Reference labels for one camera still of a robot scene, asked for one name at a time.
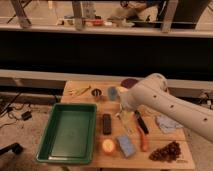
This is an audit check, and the black remote control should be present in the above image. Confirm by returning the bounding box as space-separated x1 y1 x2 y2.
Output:
103 114 111 135

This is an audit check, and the blue plastic cup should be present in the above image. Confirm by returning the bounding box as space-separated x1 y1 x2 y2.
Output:
107 87 118 101

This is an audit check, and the brown grape bunch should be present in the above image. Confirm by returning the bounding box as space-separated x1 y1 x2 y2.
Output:
149 141 181 162

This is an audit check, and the black power adapter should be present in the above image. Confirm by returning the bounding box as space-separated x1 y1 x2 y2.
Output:
21 111 32 121

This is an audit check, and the black chair base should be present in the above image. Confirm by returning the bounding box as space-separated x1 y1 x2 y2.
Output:
0 143 23 155

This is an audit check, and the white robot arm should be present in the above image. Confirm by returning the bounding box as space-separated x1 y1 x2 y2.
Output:
119 73 213 143

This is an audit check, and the blue sponge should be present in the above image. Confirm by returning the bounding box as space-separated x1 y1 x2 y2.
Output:
116 135 136 158

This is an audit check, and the green plastic tray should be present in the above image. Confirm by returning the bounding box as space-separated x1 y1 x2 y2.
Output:
36 103 97 165

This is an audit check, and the purple bowl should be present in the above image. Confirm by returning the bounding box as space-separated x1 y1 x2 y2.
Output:
121 78 138 89

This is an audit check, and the orange handled tool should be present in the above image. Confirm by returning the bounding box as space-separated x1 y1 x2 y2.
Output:
137 126 148 152

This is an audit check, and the yellow banana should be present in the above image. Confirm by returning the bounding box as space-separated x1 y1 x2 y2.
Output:
69 86 91 96

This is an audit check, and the blue folded cloth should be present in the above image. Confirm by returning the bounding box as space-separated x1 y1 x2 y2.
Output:
156 116 182 134

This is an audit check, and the orange round fruit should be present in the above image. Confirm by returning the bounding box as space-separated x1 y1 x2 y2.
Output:
102 139 116 155

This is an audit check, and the small dark metal cup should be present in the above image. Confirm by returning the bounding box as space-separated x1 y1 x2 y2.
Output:
91 88 102 101

